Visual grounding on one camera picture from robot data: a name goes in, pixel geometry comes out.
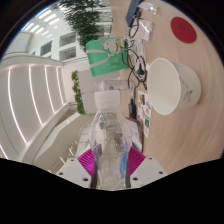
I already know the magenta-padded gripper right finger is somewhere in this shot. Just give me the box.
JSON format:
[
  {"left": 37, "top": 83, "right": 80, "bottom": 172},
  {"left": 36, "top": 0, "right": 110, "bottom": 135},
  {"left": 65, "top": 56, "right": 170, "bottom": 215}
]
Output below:
[{"left": 126, "top": 147, "right": 168, "bottom": 190}]

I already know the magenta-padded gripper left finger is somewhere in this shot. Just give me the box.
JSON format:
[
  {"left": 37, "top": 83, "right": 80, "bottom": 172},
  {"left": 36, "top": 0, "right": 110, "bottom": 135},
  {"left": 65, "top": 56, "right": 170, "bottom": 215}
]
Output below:
[{"left": 54, "top": 148, "right": 98, "bottom": 188}]

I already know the small clear plastic package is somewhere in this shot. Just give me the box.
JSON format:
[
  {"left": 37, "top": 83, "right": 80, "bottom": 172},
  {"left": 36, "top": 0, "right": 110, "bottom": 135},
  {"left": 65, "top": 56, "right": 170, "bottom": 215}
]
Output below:
[{"left": 137, "top": 1, "right": 160, "bottom": 16}]

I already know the green tote bag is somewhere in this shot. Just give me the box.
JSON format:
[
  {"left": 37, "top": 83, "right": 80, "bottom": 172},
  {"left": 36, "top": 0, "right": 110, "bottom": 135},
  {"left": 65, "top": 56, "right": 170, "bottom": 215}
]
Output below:
[{"left": 85, "top": 36, "right": 131, "bottom": 79}]

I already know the flat round red coaster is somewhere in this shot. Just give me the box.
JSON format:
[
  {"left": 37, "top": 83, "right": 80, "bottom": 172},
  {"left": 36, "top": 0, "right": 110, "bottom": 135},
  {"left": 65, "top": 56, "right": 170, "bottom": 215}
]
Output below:
[{"left": 170, "top": 16, "right": 198, "bottom": 44}]

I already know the black cable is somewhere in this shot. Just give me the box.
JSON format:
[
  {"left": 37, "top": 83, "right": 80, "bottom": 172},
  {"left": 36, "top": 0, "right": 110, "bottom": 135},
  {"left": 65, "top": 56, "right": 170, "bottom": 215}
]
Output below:
[{"left": 121, "top": 19, "right": 148, "bottom": 88}]

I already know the clear shaker bottle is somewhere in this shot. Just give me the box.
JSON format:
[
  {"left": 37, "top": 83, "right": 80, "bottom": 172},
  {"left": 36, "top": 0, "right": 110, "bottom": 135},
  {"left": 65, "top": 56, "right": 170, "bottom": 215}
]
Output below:
[{"left": 93, "top": 78, "right": 130, "bottom": 93}]

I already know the green plant hedge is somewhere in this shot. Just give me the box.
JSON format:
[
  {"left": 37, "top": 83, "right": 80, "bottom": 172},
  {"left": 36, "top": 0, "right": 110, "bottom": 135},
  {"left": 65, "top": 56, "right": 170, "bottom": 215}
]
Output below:
[{"left": 59, "top": 0, "right": 113, "bottom": 52}]

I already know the colourful sticker sheet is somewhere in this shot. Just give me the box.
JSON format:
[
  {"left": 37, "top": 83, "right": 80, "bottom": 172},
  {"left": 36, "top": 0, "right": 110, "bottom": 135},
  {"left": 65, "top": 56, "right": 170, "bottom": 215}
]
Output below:
[{"left": 136, "top": 89, "right": 153, "bottom": 139}]

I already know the clear plastic water bottle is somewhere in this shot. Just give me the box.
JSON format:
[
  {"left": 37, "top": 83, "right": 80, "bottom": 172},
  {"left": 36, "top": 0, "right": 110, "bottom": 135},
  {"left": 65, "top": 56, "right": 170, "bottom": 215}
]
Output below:
[{"left": 87, "top": 90, "right": 132, "bottom": 191}]

